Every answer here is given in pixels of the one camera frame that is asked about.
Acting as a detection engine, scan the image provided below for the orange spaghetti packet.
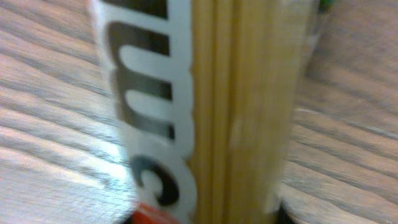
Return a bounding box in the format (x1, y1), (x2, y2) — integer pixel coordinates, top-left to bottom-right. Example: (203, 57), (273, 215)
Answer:
(90, 1), (318, 223)

